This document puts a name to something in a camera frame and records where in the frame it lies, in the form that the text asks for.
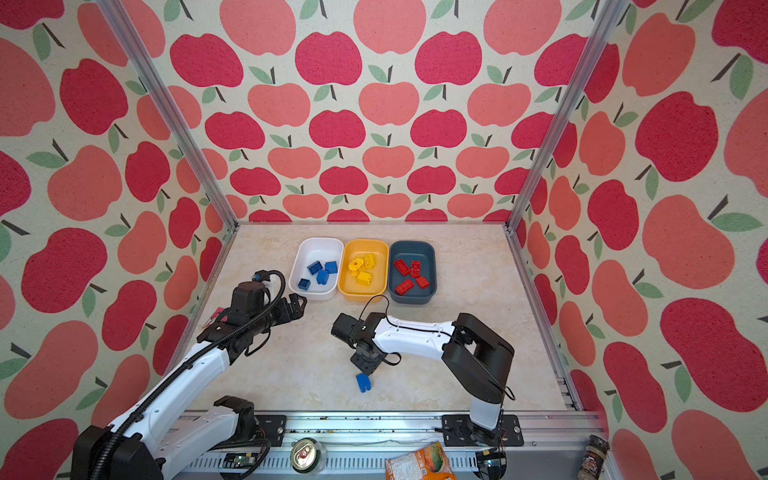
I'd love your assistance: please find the blue lego brick front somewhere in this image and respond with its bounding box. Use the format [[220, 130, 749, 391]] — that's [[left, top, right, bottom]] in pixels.
[[356, 373, 372, 393]]

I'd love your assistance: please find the white plastic container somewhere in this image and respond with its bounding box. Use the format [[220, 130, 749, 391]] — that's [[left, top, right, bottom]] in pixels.
[[289, 237, 344, 301]]

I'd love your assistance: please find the blue lego brick angled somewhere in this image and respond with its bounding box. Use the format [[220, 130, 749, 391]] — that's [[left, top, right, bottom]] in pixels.
[[307, 261, 324, 275]]

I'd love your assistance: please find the yellow round lego piece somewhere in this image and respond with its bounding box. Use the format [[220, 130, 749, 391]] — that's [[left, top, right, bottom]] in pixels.
[[348, 257, 365, 276]]

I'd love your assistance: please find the yellow lego brick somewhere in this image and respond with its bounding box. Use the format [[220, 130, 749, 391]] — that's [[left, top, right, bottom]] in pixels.
[[363, 253, 376, 270], [356, 270, 373, 286]]

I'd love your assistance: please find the dark teal plastic container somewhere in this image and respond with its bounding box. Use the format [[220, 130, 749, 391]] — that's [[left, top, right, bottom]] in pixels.
[[388, 240, 438, 305]]

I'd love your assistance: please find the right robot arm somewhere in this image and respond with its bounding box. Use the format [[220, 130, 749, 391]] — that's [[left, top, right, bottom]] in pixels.
[[331, 312, 514, 447]]

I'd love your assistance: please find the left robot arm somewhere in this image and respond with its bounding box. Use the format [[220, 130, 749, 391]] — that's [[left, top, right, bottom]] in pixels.
[[71, 293, 307, 479]]

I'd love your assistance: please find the yellow plastic container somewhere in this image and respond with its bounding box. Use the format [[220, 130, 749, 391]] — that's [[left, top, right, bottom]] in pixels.
[[338, 239, 389, 302]]

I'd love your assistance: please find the soda can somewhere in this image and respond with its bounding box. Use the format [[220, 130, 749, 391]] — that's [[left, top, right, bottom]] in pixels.
[[289, 437, 327, 475]]

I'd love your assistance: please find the orange snack bag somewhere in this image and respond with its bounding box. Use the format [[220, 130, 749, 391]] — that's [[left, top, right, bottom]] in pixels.
[[385, 442, 457, 480]]

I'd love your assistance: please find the black round object front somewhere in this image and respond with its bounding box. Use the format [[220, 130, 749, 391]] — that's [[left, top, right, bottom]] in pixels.
[[475, 448, 507, 480]]

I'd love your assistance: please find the dark spice jar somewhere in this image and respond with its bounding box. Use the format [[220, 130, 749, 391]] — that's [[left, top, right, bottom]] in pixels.
[[576, 435, 610, 480]]

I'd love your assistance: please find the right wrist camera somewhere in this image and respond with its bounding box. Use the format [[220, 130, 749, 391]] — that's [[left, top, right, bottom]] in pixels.
[[331, 313, 364, 349]]

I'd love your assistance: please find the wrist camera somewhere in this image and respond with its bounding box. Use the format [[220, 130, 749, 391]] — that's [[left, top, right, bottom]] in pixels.
[[331, 313, 364, 349], [227, 281, 269, 326]]

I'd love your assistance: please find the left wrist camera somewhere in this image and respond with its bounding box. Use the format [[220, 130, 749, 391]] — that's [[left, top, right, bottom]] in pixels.
[[227, 281, 269, 326]]

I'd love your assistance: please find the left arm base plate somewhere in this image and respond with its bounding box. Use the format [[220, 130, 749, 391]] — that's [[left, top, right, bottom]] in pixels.
[[255, 413, 287, 448]]

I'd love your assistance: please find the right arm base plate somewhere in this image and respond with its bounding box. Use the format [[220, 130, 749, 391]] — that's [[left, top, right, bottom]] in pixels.
[[437, 414, 524, 447]]

